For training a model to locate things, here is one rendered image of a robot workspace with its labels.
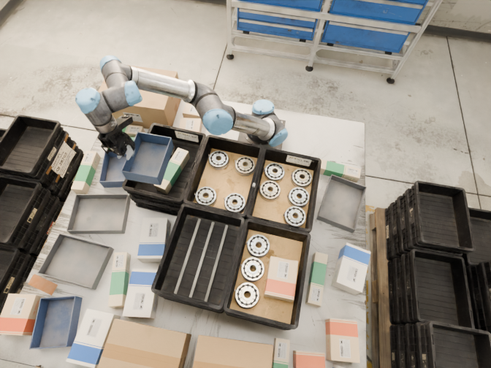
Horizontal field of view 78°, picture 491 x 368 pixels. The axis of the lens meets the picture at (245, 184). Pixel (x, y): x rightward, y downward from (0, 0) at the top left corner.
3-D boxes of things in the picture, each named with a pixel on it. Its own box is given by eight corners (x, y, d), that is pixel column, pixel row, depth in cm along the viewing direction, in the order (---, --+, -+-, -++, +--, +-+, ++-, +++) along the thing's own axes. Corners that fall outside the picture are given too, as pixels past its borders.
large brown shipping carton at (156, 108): (107, 123, 186) (93, 100, 169) (123, 87, 200) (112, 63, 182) (170, 131, 185) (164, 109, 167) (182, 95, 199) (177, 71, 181)
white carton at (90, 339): (102, 366, 128) (93, 368, 120) (76, 360, 129) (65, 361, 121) (120, 315, 137) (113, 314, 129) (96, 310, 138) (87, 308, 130)
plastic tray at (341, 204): (352, 233, 159) (356, 230, 154) (316, 219, 162) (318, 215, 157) (363, 190, 171) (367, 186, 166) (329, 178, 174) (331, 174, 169)
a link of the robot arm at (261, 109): (265, 111, 176) (268, 93, 165) (276, 127, 171) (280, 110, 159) (246, 117, 173) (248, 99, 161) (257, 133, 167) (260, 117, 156)
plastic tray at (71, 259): (114, 249, 151) (110, 246, 147) (96, 290, 142) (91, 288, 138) (64, 236, 153) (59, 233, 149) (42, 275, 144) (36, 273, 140)
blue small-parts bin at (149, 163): (141, 141, 137) (137, 131, 130) (174, 146, 136) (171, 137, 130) (126, 179, 127) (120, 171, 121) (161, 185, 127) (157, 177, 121)
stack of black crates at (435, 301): (386, 261, 209) (411, 247, 179) (430, 269, 207) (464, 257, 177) (389, 323, 191) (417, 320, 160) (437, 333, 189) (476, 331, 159)
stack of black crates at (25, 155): (53, 151, 240) (17, 113, 200) (89, 158, 239) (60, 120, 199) (28, 196, 222) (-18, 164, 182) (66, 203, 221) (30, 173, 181)
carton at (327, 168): (314, 172, 175) (316, 167, 170) (316, 163, 178) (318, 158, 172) (356, 183, 173) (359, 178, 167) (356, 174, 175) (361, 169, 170)
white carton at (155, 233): (166, 262, 149) (163, 258, 141) (142, 262, 148) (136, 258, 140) (170, 223, 158) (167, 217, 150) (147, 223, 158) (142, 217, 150)
